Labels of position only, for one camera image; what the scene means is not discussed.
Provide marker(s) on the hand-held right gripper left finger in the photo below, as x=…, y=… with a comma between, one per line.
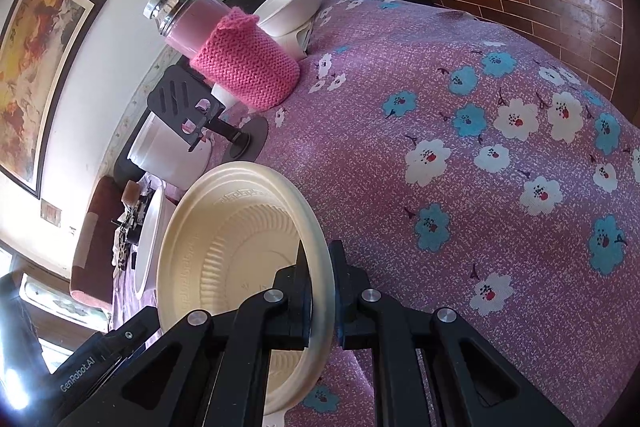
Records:
x=292, y=307

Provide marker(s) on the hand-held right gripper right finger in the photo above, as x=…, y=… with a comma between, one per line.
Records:
x=350, y=312

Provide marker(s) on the large cream bowl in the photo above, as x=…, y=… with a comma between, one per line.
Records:
x=225, y=247

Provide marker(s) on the glass panel door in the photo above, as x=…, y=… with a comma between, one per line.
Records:
x=60, y=307

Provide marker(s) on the brown armchair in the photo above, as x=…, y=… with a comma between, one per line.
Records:
x=95, y=247

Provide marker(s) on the large white bowl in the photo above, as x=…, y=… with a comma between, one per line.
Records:
x=150, y=247

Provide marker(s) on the purple floral tablecloth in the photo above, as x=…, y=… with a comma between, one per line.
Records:
x=450, y=207

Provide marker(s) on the white plastic jar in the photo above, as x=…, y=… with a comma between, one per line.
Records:
x=160, y=152

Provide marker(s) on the small white container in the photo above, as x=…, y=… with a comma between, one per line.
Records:
x=222, y=96

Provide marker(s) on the black phone stand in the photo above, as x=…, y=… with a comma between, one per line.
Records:
x=172, y=99

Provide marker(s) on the pink bottle with knitted sleeve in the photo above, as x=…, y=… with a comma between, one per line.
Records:
x=240, y=62

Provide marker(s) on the framed painting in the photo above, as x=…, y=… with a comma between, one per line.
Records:
x=40, y=82

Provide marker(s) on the small cream bowl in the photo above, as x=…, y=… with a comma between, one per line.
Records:
x=285, y=14

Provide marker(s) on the small wall plaque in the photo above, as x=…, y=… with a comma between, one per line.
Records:
x=51, y=213

